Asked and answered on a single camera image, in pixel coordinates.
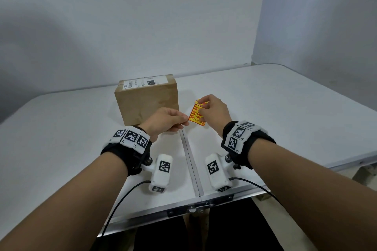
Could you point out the yellow and red sticker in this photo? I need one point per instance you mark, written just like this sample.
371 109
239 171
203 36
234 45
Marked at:
195 115

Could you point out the black wristband with marker tiles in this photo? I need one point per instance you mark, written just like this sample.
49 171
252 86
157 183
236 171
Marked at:
131 142
240 139

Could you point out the person's black trousers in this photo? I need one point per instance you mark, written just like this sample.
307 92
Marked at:
232 227

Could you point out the white shipping label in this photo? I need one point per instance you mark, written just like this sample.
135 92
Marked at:
141 83

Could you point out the person's left hand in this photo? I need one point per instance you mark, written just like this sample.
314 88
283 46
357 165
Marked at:
160 120

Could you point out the brown cardboard box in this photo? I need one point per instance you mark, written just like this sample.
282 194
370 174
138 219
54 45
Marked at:
145 102

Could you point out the person's left thumb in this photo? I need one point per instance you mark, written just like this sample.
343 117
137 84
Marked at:
179 126

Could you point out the person's right hand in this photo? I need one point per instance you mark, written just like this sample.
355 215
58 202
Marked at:
218 112

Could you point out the metal table latch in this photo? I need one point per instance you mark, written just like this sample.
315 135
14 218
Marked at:
200 206

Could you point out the person's right thumb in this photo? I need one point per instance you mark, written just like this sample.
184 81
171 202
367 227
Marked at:
203 112

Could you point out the person's right forearm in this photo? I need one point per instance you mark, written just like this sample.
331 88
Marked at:
318 200

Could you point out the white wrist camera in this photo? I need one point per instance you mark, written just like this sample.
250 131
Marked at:
217 173
161 174

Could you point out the person's left forearm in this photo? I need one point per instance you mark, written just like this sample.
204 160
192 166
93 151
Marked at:
64 209

